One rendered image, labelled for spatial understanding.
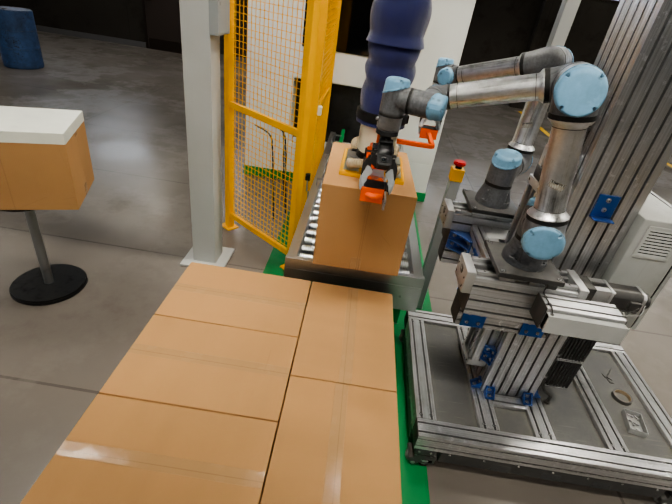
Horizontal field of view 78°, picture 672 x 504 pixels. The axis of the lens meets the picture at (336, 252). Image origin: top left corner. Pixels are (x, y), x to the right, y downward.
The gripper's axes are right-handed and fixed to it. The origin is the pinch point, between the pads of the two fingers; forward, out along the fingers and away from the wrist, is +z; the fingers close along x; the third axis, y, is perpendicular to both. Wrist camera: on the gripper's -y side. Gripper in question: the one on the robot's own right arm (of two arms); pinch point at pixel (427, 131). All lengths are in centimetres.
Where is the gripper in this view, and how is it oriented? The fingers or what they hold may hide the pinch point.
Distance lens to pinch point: 229.7
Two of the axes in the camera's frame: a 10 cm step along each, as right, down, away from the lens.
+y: -1.0, 5.2, -8.5
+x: 9.9, 1.6, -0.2
